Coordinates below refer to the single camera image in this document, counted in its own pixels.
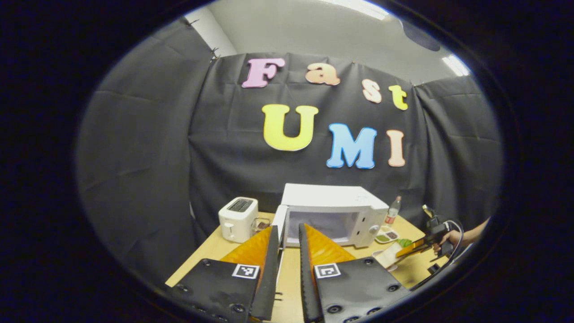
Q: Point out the large ceiling light panel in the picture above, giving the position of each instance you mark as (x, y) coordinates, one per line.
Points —
(358, 6)

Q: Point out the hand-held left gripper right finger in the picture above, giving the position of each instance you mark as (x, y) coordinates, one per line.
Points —
(307, 282)

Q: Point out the white microwave oven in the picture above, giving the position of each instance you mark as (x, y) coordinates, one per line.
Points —
(332, 197)

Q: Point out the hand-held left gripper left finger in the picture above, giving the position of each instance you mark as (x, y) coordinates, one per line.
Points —
(269, 278)

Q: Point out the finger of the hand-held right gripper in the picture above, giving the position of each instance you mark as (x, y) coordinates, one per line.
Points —
(415, 246)

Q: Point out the small ceiling light panel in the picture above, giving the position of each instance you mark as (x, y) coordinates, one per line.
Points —
(456, 65)

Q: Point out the white toaster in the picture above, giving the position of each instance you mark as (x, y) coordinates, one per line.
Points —
(235, 222)

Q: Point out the black backdrop cloth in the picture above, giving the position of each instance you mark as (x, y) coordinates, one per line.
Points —
(148, 157)

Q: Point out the clear plastic bottle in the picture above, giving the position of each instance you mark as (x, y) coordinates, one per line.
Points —
(393, 213)

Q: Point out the small clear container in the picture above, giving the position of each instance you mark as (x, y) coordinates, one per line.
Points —
(261, 225)

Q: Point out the divided dish of beans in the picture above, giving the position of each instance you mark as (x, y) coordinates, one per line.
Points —
(386, 235)

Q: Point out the small white tray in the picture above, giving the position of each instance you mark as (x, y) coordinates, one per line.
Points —
(391, 268)

